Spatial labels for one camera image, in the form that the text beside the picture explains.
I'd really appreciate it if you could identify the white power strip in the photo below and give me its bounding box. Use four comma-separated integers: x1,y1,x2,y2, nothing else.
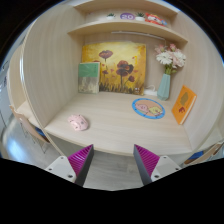
143,88,158,97

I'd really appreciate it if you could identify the orange book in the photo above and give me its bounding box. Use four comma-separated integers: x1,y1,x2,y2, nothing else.
171,84,198,126

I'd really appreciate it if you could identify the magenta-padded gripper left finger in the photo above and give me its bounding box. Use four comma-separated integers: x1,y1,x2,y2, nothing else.
44,144,95,187

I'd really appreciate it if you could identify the yellow poppy flower painting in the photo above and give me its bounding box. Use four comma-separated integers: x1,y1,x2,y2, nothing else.
81,41,147,96

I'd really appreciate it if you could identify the pink computer mouse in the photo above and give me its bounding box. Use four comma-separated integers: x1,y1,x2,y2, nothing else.
67,114,90,132

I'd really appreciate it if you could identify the round purple sign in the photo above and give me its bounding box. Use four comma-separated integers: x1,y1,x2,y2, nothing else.
119,12,136,21

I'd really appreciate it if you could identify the pale teal faceted vase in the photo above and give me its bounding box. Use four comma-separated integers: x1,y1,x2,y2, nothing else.
156,73,172,101

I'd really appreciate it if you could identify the pink and white flower bouquet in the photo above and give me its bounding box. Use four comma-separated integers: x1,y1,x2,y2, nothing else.
154,43,187,76

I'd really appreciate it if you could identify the wooden chair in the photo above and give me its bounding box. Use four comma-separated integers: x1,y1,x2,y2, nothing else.
183,141,224,166
8,104,51,154

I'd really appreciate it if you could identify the red plush toy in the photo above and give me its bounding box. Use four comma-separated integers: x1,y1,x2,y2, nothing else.
144,13,169,28

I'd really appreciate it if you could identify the round blue-rimmed cartoon mouse pad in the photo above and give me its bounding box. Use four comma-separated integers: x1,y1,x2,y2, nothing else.
131,97,166,120

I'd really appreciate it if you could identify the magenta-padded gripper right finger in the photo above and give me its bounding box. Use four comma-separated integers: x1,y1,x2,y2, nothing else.
133,144,183,186

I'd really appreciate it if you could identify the small potted green plant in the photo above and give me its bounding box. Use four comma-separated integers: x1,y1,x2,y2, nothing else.
105,12,117,21
135,12,146,22

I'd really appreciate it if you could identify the white cable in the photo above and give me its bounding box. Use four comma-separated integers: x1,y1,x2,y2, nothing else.
145,84,158,92

